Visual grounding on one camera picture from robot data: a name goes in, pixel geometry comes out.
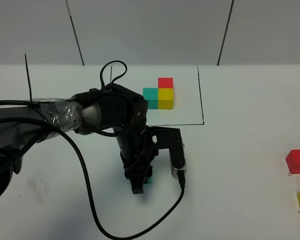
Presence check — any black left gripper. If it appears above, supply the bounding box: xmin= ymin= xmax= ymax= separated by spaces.
xmin=116 ymin=125 xmax=157 ymax=194

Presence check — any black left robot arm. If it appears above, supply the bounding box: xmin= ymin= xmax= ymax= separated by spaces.
xmin=0 ymin=83 xmax=154 ymax=196

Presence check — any teal template block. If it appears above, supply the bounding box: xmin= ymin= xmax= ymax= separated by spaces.
xmin=143 ymin=88 xmax=158 ymax=110

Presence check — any yellow template block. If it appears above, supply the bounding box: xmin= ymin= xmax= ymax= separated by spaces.
xmin=158 ymin=88 xmax=174 ymax=110

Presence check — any red template block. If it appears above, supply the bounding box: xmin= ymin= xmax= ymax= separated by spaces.
xmin=158 ymin=77 xmax=174 ymax=89

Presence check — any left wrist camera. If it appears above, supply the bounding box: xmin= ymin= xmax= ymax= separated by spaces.
xmin=149 ymin=126 xmax=187 ymax=179

